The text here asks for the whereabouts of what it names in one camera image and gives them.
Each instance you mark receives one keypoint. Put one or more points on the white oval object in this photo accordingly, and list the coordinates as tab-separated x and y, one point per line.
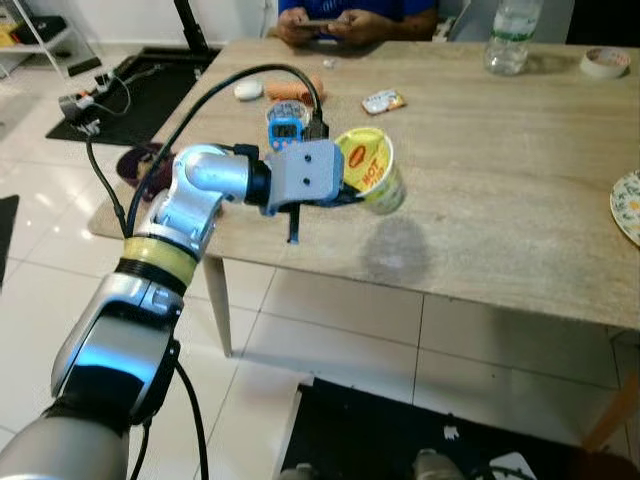
248	90

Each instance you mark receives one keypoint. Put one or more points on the small snack packet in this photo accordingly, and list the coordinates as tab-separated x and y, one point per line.
383	101

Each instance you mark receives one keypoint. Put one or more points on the person in blue shirt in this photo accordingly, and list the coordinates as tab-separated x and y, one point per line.
400	15

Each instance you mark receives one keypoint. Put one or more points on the grey power strip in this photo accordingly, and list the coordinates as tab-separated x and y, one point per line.
75	103

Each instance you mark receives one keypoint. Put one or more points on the clear plastic water bottle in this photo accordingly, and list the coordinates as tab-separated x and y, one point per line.
512	45

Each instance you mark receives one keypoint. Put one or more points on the black stand pole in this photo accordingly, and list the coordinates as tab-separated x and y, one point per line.
190	25

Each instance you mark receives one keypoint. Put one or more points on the grey robot foot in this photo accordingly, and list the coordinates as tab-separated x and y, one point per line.
297	472
438	466

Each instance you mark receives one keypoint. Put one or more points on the dark purple bowl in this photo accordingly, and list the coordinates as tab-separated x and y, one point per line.
140	165

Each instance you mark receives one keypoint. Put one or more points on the dark smartphone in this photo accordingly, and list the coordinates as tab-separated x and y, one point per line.
320	22

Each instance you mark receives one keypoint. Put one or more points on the light wooden table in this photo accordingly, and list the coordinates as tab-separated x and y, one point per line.
500	180

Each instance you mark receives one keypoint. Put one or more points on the black floor mat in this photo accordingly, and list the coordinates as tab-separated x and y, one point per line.
380	430

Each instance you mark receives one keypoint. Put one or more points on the small white scrap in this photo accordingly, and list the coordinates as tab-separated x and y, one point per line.
329	62

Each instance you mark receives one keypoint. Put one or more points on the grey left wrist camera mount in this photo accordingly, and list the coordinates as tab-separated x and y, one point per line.
305	172

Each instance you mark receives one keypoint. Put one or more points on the orange cylindrical toy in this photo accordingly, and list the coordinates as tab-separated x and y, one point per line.
290	91

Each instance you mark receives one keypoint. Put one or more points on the yellow instant noodle cup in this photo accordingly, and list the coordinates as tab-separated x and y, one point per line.
385	185

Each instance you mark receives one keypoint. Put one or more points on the grey left robot foot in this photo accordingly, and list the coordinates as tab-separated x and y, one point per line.
297	472

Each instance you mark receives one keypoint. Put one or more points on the beige tape roll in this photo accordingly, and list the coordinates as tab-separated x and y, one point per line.
605	72

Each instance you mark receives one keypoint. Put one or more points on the grey right robot foot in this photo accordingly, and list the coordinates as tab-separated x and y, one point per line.
438	466

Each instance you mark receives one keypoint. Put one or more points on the floral print plate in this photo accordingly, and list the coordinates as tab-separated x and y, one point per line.
628	210

